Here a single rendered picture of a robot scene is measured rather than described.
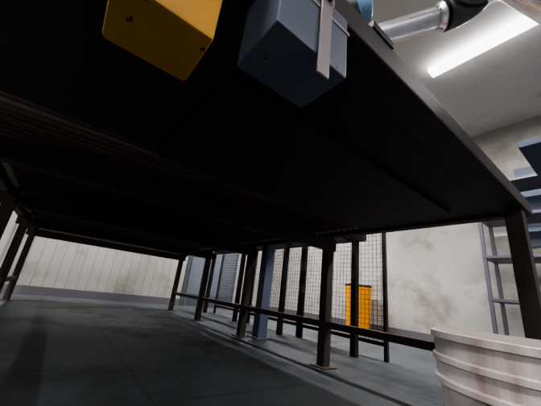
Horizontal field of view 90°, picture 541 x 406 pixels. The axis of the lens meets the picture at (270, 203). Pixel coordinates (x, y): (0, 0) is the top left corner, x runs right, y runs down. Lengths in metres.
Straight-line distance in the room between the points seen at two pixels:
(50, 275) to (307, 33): 5.23
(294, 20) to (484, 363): 0.51
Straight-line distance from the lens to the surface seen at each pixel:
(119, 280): 5.49
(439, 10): 1.21
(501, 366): 0.48
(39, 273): 5.42
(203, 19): 0.32
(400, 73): 0.70
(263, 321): 2.75
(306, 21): 0.44
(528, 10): 1.13
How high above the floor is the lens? 0.39
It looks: 19 degrees up
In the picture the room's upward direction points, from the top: 7 degrees clockwise
